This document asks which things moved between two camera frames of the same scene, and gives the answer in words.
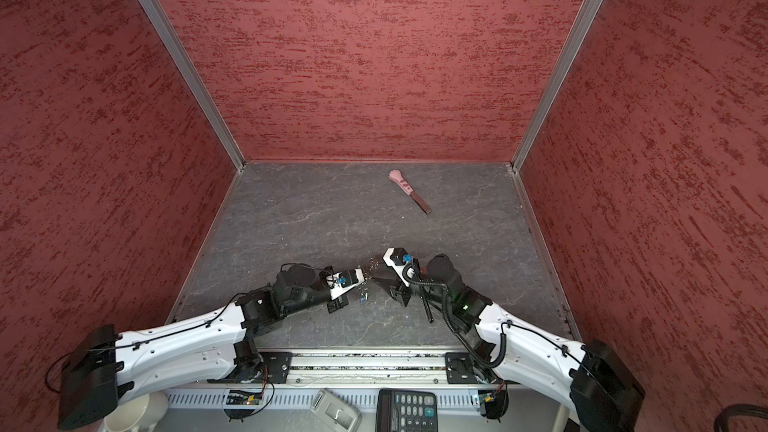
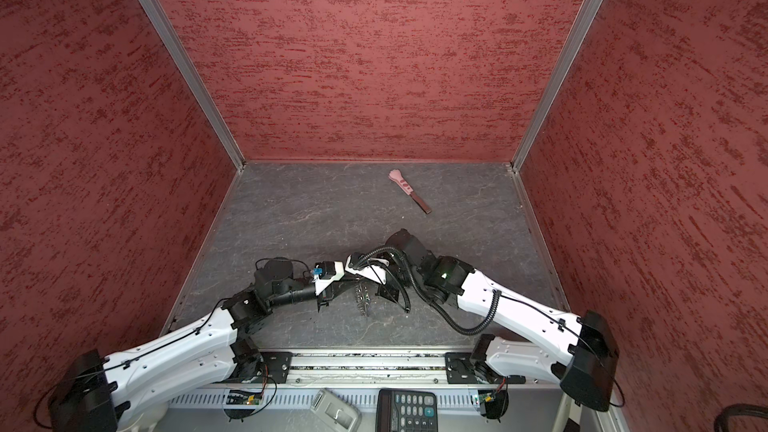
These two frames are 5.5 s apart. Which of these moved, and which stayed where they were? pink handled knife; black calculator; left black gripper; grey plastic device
Moved: left black gripper
Stayed: pink handled knife; grey plastic device; black calculator
